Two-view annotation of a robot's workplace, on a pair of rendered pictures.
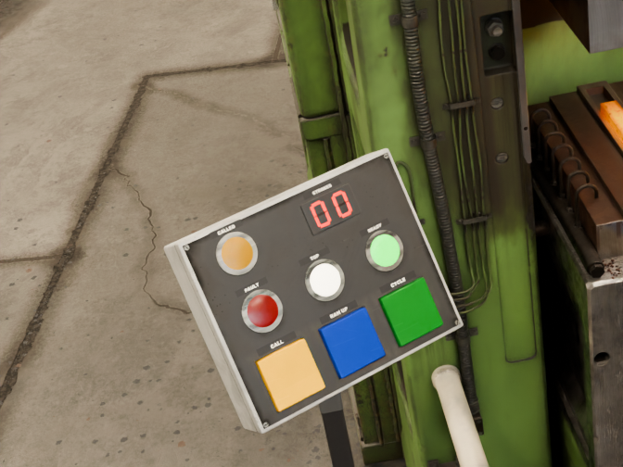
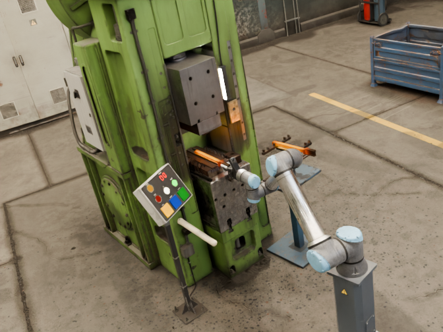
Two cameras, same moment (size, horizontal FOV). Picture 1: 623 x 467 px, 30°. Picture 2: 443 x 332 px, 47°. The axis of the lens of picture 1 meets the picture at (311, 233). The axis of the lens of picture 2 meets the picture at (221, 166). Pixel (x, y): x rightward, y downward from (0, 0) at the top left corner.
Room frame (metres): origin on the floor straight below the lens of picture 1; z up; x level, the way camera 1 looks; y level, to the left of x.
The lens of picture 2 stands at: (-1.37, 1.24, 2.69)
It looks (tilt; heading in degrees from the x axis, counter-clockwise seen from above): 27 degrees down; 328
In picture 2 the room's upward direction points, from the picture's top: 11 degrees counter-clockwise
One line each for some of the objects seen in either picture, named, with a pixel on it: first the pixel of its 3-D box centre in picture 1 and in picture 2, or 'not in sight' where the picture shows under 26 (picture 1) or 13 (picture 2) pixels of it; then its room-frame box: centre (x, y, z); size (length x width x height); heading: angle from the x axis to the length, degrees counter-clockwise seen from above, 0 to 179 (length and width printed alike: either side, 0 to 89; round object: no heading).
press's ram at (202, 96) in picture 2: not in sight; (190, 85); (1.67, -0.57, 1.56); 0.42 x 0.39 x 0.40; 0
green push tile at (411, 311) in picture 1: (410, 311); (182, 193); (1.31, -0.12, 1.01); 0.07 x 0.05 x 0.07; 115
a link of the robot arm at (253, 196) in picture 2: not in sight; (254, 193); (1.13, -0.57, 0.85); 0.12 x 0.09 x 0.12; 81
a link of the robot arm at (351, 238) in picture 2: not in sight; (349, 243); (0.31, -0.59, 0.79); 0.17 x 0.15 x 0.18; 81
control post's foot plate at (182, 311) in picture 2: not in sight; (188, 306); (1.39, 0.03, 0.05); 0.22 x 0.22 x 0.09; 0
